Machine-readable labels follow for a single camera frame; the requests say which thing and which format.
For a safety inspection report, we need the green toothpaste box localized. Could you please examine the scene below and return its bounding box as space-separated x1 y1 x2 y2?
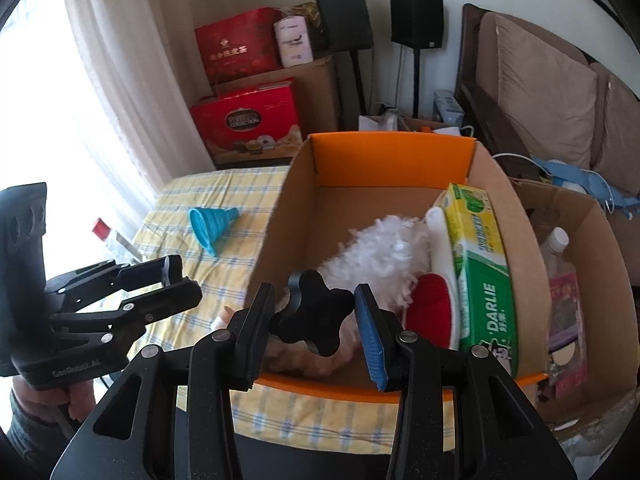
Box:
442 182 519 377

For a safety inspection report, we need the dark red gift box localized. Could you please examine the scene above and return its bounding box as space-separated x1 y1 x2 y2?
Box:
194 7 284 86

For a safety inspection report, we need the blue and white carton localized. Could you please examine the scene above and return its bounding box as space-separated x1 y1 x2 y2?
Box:
432 88 467 127

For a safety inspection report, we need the clear bottle with red cap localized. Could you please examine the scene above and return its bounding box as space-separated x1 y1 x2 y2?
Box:
91 217 147 264

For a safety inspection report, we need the black speaker stand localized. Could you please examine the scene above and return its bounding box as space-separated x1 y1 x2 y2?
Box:
410 48 422 118
348 50 367 117

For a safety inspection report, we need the brown cardboard box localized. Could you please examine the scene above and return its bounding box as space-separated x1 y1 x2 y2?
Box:
214 54 342 167

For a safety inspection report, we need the black speaker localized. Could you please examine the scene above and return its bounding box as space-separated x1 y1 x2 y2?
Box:
389 0 445 50
313 0 374 53

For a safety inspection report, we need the red gift box with pastries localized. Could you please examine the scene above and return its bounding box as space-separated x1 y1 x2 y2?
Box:
190 78 304 162

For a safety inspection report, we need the brown sofa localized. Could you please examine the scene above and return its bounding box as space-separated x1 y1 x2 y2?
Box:
456 3 640 198

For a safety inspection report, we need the large open cardboard box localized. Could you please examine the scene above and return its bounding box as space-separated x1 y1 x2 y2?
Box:
509 176 632 427

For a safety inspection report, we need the white cable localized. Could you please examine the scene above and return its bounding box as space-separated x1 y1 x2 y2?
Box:
460 124 618 213

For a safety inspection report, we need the white sheer curtain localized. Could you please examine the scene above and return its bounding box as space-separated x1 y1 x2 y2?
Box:
0 0 217 273

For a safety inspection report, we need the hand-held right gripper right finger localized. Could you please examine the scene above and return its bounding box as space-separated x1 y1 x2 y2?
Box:
353 283 576 480

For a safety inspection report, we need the person's left forearm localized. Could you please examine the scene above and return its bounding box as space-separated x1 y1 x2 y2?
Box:
7 397 76 456

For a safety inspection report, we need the white fluffy duster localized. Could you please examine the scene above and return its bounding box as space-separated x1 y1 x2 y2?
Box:
319 214 435 312

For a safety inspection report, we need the orange plush toy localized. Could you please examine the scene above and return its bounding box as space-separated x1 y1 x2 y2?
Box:
264 287 360 378

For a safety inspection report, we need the pink packet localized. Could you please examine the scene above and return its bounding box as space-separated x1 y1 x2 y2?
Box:
546 271 589 400

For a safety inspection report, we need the teal silicone funnel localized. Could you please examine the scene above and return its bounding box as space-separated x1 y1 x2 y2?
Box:
189 206 240 257

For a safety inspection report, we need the black star knob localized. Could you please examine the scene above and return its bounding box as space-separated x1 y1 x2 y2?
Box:
271 269 357 357

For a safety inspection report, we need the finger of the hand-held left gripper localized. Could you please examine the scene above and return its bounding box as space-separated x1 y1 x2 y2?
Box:
46 254 184 307
49 278 204 362

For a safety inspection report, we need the orange cardboard box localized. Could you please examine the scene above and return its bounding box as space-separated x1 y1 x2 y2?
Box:
247 131 552 404

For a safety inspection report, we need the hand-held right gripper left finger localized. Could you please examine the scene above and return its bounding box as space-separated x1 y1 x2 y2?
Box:
50 282 276 480

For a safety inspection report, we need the small box with white tissue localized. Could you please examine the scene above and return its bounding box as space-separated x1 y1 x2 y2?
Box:
357 104 402 133

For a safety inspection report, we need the white plastic bottle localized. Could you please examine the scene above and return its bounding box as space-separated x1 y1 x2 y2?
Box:
539 226 572 282

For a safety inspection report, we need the white paper packet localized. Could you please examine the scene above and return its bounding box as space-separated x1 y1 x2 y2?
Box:
273 16 314 69

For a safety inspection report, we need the person's left hand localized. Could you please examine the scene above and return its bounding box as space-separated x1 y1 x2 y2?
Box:
12 376 97 428

